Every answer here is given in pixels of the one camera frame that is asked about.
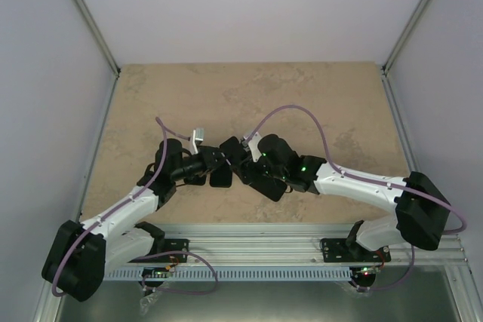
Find grey slotted cable duct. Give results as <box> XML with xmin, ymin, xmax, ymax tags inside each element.
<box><xmin>104</xmin><ymin>265</ymin><xmax>352</xmax><ymax>282</ymax></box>

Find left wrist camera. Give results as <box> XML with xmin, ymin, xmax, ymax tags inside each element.
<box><xmin>189</xmin><ymin>127</ymin><xmax>205</xmax><ymax>155</ymax></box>

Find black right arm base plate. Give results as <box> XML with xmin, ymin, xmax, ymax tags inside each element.
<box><xmin>319</xmin><ymin>238</ymin><xmax>392</xmax><ymax>263</ymax></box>

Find aluminium side rail right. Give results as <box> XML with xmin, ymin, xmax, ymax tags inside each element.
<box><xmin>379</xmin><ymin>65</ymin><xmax>441</xmax><ymax>225</ymax></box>

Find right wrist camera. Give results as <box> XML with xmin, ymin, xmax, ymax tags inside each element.
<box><xmin>241</xmin><ymin>132</ymin><xmax>262</xmax><ymax>162</ymax></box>

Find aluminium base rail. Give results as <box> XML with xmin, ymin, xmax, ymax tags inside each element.
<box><xmin>156</xmin><ymin>223</ymin><xmax>468</xmax><ymax>267</ymax></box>

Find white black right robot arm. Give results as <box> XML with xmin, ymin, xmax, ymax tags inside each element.
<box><xmin>230</xmin><ymin>134</ymin><xmax>450</xmax><ymax>261</ymax></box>

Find aluminium frame post left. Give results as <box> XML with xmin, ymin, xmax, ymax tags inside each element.
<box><xmin>72</xmin><ymin>0</ymin><xmax>120</xmax><ymax>78</ymax></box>

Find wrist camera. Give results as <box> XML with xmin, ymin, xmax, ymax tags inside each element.
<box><xmin>189</xmin><ymin>127</ymin><xmax>205</xmax><ymax>155</ymax></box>
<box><xmin>241</xmin><ymin>132</ymin><xmax>262</xmax><ymax>162</ymax></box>

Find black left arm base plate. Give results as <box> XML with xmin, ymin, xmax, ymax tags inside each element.
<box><xmin>131</xmin><ymin>238</ymin><xmax>189</xmax><ymax>264</ymax></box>

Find black phone case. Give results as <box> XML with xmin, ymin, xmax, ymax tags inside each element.
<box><xmin>250</xmin><ymin>177</ymin><xmax>287</xmax><ymax>202</ymax></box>

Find aluminium frame post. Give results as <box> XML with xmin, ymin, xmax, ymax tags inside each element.
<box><xmin>72</xmin><ymin>0</ymin><xmax>120</xmax><ymax>78</ymax></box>
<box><xmin>381</xmin><ymin>0</ymin><xmax>433</xmax><ymax>76</ymax></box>

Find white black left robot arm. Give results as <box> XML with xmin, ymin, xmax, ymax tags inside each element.
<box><xmin>41</xmin><ymin>139</ymin><xmax>227</xmax><ymax>302</ymax></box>

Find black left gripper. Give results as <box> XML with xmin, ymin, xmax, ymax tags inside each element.
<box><xmin>172</xmin><ymin>146</ymin><xmax>232</xmax><ymax>182</ymax></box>

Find white-edged black phone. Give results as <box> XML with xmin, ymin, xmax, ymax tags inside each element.
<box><xmin>219</xmin><ymin>136</ymin><xmax>246</xmax><ymax>165</ymax></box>

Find aluminium frame post right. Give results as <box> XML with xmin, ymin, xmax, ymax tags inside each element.
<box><xmin>381</xmin><ymin>0</ymin><xmax>433</xmax><ymax>76</ymax></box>

